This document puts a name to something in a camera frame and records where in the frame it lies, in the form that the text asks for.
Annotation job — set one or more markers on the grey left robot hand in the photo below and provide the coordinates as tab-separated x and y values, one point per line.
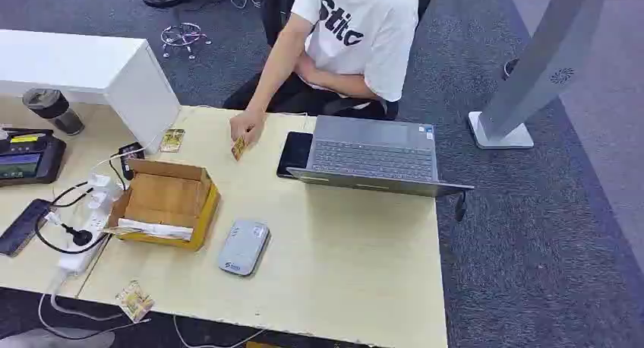
55	339

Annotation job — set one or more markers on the person's right hand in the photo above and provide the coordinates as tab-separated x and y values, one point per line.
246	124

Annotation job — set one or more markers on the yellow printed card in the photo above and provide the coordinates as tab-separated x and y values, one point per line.
238	149
172	140
134	301

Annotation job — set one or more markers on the black tablet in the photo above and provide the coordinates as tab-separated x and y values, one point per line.
294	152

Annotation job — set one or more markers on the chrome chair base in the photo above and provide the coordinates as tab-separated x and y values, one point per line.
183	36

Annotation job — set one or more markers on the wooden card box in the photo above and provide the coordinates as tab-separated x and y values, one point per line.
166	197

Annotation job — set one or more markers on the black smartphone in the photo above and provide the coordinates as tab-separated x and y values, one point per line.
22	227

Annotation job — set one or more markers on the black power adapter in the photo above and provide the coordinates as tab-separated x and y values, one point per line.
130	157

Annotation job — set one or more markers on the grey card reader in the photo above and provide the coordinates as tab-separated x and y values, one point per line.
244	247

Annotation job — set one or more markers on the white power strip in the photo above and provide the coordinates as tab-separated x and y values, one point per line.
88	220

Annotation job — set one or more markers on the grey laptop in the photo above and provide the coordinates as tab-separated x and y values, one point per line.
372	154

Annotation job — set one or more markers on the white card stack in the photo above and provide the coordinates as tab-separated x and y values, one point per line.
158	229

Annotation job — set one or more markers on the person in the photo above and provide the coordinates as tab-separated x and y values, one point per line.
362	33

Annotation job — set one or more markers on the white plug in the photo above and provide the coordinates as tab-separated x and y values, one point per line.
99	181

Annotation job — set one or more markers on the white cabinet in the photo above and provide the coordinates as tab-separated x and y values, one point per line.
90	69

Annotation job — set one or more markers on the black terminal with screen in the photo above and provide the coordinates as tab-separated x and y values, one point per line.
30	157

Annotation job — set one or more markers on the dark lidded tumbler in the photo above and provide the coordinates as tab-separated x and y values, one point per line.
53	109

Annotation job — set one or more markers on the silver kiosk stand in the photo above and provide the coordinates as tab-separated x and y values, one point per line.
543	64

